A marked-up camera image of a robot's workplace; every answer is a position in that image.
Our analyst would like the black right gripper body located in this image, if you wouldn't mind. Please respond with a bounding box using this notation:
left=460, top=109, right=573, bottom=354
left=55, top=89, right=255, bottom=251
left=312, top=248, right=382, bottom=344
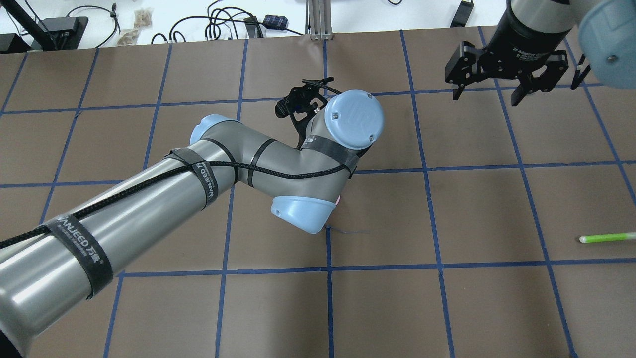
left=445, top=41, right=569, bottom=88

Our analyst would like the green marker pen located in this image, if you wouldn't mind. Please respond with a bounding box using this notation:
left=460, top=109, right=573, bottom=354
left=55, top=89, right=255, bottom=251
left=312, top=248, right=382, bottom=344
left=578, top=232, right=636, bottom=243

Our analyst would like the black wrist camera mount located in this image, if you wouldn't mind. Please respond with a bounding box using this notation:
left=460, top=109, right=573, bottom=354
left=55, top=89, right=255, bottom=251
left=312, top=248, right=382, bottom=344
left=275, top=77, right=341, bottom=150

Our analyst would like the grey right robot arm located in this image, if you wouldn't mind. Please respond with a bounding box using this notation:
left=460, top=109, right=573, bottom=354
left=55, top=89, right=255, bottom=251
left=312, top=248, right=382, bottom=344
left=445, top=0, right=636, bottom=106

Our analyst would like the bag of small parts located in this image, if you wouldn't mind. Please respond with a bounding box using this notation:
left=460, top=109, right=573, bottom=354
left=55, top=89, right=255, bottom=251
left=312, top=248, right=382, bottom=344
left=133, top=7, right=153, bottom=29

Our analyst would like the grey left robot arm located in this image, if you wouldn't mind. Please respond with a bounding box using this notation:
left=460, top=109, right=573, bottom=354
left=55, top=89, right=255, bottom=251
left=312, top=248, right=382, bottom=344
left=0, top=90, right=385, bottom=358

